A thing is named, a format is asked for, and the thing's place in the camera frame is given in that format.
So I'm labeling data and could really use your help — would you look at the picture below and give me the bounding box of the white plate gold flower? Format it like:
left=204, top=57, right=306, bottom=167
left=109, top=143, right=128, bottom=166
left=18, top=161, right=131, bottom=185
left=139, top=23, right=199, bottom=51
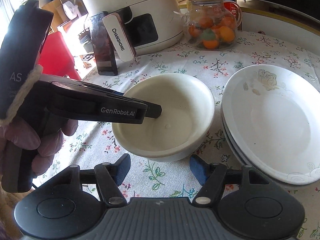
left=221, top=64, right=319, bottom=185

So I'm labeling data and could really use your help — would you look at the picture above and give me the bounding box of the white air fryer handle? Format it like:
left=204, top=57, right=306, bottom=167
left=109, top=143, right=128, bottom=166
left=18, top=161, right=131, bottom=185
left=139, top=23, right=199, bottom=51
left=103, top=12, right=136, bottom=62

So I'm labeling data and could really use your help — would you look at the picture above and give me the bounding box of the white gold-trimmed stand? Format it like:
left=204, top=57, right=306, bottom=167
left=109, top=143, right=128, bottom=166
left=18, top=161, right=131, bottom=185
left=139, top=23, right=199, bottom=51
left=241, top=7, right=319, bottom=55

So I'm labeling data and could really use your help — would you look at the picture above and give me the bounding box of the large cream bowl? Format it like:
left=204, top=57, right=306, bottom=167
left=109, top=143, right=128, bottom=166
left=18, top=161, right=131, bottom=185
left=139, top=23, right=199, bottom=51
left=112, top=73, right=215, bottom=162

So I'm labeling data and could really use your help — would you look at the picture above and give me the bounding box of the left hand pink glove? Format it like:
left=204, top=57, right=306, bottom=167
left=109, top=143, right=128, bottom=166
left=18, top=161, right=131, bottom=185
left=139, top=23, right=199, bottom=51
left=1, top=118, right=78, bottom=176

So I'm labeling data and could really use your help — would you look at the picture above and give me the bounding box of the floral tablecloth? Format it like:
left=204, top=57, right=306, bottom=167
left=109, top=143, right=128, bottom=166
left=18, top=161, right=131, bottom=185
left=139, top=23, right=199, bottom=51
left=32, top=29, right=320, bottom=240

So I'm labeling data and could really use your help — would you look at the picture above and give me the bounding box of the glass teapot with oranges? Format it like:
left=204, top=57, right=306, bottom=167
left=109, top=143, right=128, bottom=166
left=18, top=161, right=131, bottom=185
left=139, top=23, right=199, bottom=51
left=176, top=0, right=242, bottom=51

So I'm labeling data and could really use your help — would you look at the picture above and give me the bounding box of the white air fryer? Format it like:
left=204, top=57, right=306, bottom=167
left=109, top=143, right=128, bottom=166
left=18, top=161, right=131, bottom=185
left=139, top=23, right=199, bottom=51
left=63, top=0, right=185, bottom=77

